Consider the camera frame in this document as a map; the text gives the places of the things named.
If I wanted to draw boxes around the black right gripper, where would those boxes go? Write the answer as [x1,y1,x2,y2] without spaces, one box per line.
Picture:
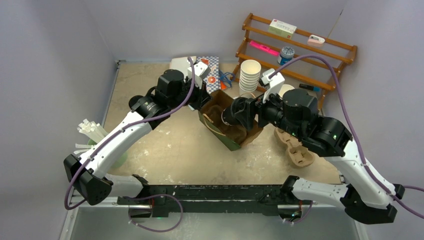
[236,85,304,140]

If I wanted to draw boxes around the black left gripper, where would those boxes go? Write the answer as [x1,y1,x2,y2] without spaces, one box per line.
[169,76,213,111]

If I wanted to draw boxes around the dark takeout coffee cup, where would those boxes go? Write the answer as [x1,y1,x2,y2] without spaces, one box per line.
[221,105,244,126]

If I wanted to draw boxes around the brown pulp cup carrier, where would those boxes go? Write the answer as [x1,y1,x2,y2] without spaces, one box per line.
[202,105,247,144]

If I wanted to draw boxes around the green paper bag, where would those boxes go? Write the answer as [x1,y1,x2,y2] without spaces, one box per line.
[198,90,263,152]

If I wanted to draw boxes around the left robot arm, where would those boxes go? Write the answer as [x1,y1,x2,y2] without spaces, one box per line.
[63,66,210,206]

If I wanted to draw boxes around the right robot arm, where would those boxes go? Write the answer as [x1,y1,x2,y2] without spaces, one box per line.
[222,88,405,225]

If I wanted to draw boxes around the dark printed coffee cup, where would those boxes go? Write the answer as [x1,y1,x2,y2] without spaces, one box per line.
[278,84,295,98]

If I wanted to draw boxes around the orange paper bag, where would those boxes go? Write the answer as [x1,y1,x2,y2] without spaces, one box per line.
[220,81,228,90]

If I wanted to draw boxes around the blue checkered bakery bag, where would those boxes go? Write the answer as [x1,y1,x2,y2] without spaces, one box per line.
[196,56,221,94]

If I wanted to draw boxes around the stack of white paper cups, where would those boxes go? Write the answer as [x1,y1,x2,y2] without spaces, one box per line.
[239,59,262,96]

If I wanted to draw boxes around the pink highlighter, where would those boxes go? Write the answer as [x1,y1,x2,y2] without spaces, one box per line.
[249,40,280,57]

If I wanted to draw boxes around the wooden shelf rack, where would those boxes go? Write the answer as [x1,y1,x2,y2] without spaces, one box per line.
[231,12,358,115]

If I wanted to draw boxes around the blue lidded jar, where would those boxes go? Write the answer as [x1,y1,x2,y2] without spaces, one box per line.
[277,46,295,66]

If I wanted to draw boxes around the dark blue marker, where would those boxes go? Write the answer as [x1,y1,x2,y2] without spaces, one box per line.
[298,83,321,92]

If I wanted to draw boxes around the green straw holder cup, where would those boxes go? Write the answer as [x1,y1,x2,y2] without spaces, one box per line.
[87,139,128,169]

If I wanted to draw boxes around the wrapped white straws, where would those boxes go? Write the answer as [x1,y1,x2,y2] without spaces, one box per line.
[73,119,109,155]

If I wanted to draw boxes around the white green box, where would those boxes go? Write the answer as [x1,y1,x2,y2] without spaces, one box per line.
[267,19,297,39]

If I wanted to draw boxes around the pink white small case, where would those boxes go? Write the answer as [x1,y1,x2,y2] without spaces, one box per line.
[307,34,326,48]

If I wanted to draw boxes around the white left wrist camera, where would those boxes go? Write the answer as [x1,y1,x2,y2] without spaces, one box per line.
[187,61,211,89]

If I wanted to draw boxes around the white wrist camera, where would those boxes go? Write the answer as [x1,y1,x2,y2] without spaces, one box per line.
[258,68,285,104]
[187,61,211,89]

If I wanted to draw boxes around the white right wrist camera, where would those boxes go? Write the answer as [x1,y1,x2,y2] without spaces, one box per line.
[258,68,285,104]

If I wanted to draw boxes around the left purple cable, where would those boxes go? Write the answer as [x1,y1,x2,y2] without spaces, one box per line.
[63,56,196,211]

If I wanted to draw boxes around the purple cable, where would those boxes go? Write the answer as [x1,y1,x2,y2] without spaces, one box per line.
[269,54,424,220]
[63,56,196,211]

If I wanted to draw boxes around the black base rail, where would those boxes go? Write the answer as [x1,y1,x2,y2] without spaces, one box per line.
[117,184,310,218]

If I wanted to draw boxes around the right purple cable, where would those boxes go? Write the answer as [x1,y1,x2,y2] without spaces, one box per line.
[269,54,424,220]

